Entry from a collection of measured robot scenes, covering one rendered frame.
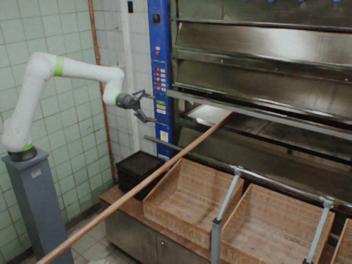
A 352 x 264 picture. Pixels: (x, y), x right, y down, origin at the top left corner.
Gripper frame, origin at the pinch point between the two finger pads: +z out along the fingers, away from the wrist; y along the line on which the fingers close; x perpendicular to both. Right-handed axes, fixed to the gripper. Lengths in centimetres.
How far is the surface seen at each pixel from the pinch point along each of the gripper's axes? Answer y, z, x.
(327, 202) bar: 32, 92, -17
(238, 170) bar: 32, 45, -17
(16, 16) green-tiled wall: -47, -116, 10
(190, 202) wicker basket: 90, -3, -37
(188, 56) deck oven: -17, -16, -55
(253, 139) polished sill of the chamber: 32, 35, -55
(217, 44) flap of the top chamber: -27, 7, -54
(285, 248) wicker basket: 90, 72, -35
